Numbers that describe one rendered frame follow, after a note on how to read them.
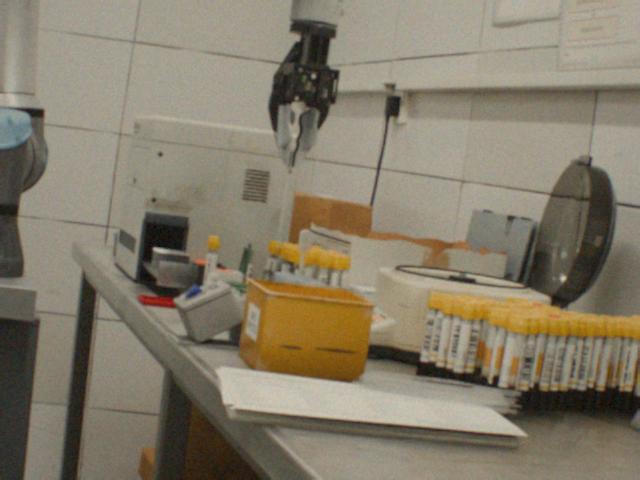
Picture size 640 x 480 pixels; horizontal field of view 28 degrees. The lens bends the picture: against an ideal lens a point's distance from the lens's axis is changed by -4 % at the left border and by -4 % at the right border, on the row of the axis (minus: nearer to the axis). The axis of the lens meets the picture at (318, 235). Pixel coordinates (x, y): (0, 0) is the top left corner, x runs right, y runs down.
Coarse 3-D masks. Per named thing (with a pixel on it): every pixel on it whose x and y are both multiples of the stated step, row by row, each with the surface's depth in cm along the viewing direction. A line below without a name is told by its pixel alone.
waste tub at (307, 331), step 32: (256, 288) 159; (288, 288) 166; (320, 288) 167; (256, 320) 156; (288, 320) 153; (320, 320) 154; (352, 320) 155; (256, 352) 154; (288, 352) 153; (320, 352) 154; (352, 352) 155
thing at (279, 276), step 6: (276, 276) 179; (282, 276) 176; (288, 276) 175; (294, 276) 176; (306, 276) 179; (288, 282) 174; (294, 282) 171; (300, 282) 171; (306, 282) 171; (312, 282) 172; (318, 282) 173
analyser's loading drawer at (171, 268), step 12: (156, 252) 224; (168, 252) 222; (180, 252) 225; (144, 264) 228; (156, 264) 219; (168, 264) 214; (180, 264) 215; (156, 276) 218; (168, 276) 215; (180, 276) 215; (192, 276) 216
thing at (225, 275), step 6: (216, 270) 195; (222, 270) 195; (228, 270) 197; (210, 276) 195; (216, 276) 193; (222, 276) 193; (228, 276) 194; (234, 276) 194; (240, 276) 194; (240, 282) 194
